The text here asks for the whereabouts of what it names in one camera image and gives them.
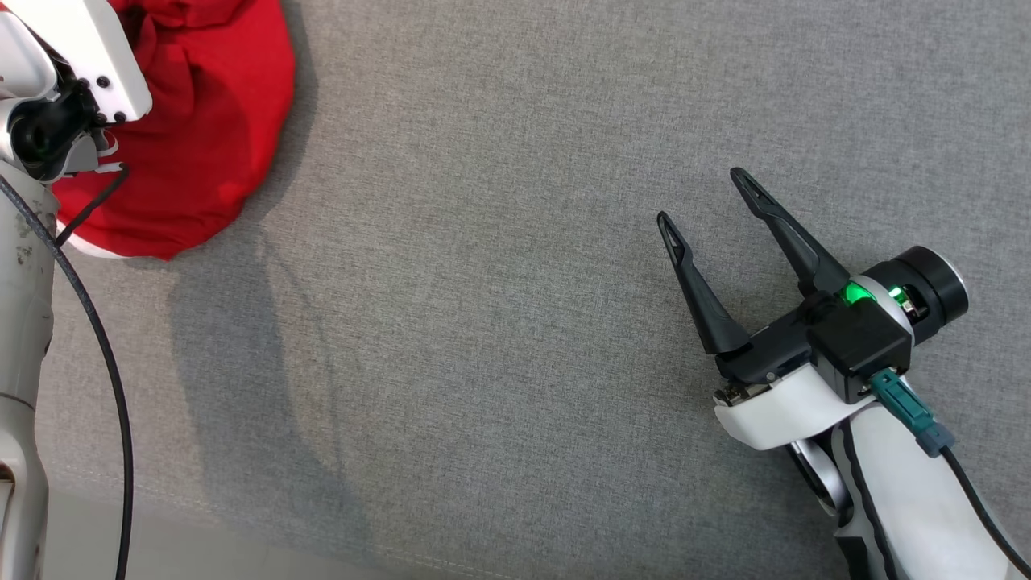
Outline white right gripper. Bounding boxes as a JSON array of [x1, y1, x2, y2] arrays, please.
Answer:
[[656, 167, 969, 452]]

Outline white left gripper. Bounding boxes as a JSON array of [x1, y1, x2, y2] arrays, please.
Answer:
[[6, 0, 154, 124]]

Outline red shorts with white hem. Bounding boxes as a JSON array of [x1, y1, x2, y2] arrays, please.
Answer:
[[50, 0, 297, 261]]

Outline teal right camera connector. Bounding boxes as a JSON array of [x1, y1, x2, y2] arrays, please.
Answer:
[[868, 367, 957, 458]]

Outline black right camera cable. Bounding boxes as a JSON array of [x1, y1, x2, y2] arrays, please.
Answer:
[[938, 445, 1031, 577]]

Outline black camera cable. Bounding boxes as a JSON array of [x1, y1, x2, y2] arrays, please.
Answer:
[[938, 445, 1031, 577], [0, 173, 135, 580]]

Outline black left camera cable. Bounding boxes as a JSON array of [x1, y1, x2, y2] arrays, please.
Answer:
[[0, 173, 135, 580]]

